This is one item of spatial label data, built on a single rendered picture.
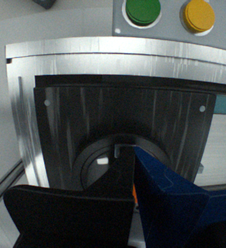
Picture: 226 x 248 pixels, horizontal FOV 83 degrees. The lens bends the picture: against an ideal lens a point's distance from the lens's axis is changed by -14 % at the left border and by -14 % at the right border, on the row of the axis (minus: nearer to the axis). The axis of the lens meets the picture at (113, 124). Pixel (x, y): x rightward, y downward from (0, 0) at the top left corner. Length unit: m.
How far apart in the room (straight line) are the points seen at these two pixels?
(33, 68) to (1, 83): 0.18
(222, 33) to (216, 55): 0.03
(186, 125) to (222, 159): 0.17
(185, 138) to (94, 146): 0.12
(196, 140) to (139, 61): 0.13
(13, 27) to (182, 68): 0.33
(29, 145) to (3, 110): 0.16
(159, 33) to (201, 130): 0.14
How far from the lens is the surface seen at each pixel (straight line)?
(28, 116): 0.23
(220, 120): 0.31
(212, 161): 0.34
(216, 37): 0.23
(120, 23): 0.20
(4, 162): 0.47
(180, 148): 0.22
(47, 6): 0.33
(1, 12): 0.41
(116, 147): 0.17
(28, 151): 0.26
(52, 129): 0.21
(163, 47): 0.20
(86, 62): 0.19
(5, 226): 0.77
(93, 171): 0.20
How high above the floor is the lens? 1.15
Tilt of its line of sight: 71 degrees down
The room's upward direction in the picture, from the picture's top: 174 degrees counter-clockwise
